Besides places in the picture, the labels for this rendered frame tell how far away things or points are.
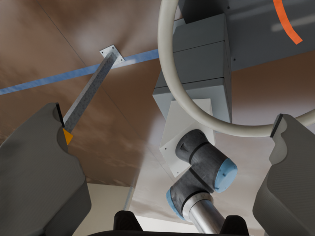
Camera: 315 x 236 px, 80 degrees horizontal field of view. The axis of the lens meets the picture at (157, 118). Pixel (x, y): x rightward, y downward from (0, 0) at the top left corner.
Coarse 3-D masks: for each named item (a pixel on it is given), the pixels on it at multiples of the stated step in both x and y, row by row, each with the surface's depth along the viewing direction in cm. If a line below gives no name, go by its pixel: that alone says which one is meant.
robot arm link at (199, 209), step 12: (180, 180) 88; (192, 180) 84; (168, 192) 88; (180, 192) 83; (192, 192) 79; (204, 192) 79; (180, 204) 80; (192, 204) 77; (204, 204) 75; (180, 216) 82; (192, 216) 75; (204, 216) 70; (216, 216) 69; (204, 228) 68; (216, 228) 65
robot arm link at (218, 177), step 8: (208, 144) 92; (200, 152) 89; (208, 152) 87; (216, 152) 87; (192, 160) 91; (200, 160) 87; (208, 160) 85; (216, 160) 84; (224, 160) 83; (192, 168) 88; (200, 168) 85; (208, 168) 83; (216, 168) 81; (224, 168) 80; (232, 168) 81; (200, 176) 83; (208, 176) 82; (216, 176) 80; (224, 176) 79; (232, 176) 85; (208, 184) 82; (216, 184) 80; (224, 184) 83
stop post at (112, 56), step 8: (112, 48) 191; (104, 56) 202; (112, 56) 194; (120, 56) 197; (104, 64) 182; (112, 64) 192; (96, 72) 178; (104, 72) 180; (96, 80) 170; (88, 88) 161; (96, 88) 168; (80, 96) 157; (88, 96) 160; (80, 104) 152; (88, 104) 158; (72, 112) 144; (80, 112) 150; (64, 120) 141; (72, 120) 143; (64, 128) 137; (72, 128) 142; (72, 136) 139
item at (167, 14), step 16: (176, 0) 33; (160, 16) 35; (160, 32) 36; (160, 48) 38; (160, 64) 40; (176, 80) 41; (176, 96) 43; (192, 112) 45; (224, 128) 47; (240, 128) 48; (256, 128) 48
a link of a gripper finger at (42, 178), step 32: (32, 128) 8; (0, 160) 7; (32, 160) 7; (64, 160) 7; (0, 192) 6; (32, 192) 6; (64, 192) 6; (0, 224) 5; (32, 224) 5; (64, 224) 6
